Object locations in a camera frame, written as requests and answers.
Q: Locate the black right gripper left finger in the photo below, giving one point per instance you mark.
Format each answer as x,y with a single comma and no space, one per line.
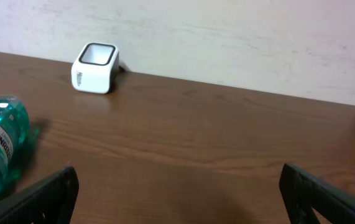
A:
50,200

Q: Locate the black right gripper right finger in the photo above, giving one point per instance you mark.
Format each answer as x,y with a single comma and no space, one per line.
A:
304,194

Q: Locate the blue mouthwash bottle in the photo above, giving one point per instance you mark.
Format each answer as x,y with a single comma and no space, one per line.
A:
0,143

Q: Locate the white barcode scanner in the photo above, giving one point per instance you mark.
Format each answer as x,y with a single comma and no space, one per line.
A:
95,68

